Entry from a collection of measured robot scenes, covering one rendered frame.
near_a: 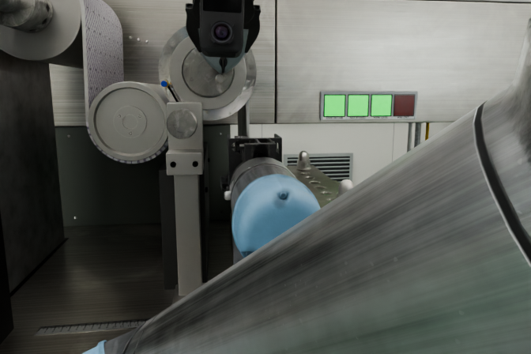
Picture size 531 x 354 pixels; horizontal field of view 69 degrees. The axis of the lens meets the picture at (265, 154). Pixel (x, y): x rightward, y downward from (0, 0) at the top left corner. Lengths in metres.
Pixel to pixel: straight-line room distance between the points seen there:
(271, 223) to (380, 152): 3.33
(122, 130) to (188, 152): 0.12
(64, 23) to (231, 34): 0.31
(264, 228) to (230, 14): 0.23
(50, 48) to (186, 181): 0.28
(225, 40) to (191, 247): 0.32
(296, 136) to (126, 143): 2.80
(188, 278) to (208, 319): 0.46
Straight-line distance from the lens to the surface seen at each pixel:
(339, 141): 3.47
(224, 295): 0.17
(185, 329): 0.19
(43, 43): 0.67
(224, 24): 0.43
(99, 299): 0.70
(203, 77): 0.60
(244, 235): 0.31
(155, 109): 0.62
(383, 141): 3.62
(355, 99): 0.99
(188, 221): 0.60
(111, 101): 0.63
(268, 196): 0.30
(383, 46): 1.03
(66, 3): 0.66
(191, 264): 0.62
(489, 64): 1.17
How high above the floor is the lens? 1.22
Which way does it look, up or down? 9 degrees down
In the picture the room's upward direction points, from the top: straight up
